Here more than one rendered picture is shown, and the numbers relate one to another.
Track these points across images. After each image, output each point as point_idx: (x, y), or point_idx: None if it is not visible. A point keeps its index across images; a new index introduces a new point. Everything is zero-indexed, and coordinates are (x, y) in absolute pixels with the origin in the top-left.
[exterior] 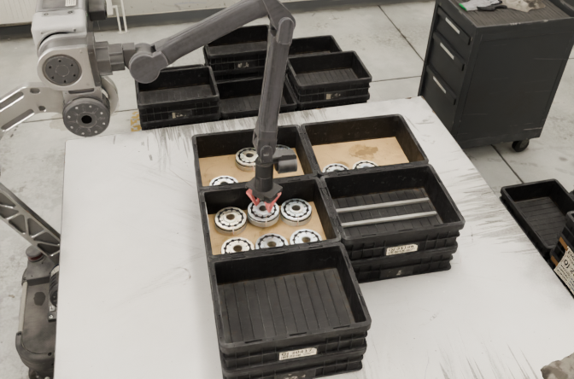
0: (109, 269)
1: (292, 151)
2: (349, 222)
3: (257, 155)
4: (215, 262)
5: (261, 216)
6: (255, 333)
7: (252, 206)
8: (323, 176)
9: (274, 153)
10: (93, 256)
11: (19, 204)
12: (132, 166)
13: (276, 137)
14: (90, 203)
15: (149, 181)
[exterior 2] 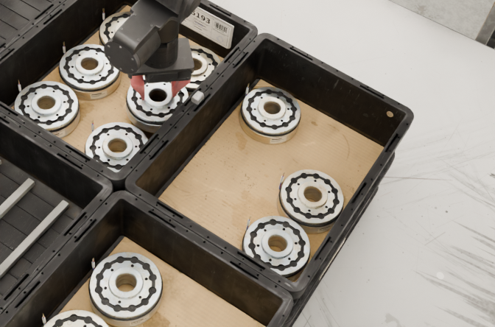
0: (289, 6)
1: (128, 37)
2: (12, 203)
3: (301, 206)
4: None
5: (146, 84)
6: None
7: (180, 91)
8: (109, 190)
9: None
10: (326, 6)
11: (494, 2)
12: (492, 143)
13: None
14: (436, 56)
15: (433, 138)
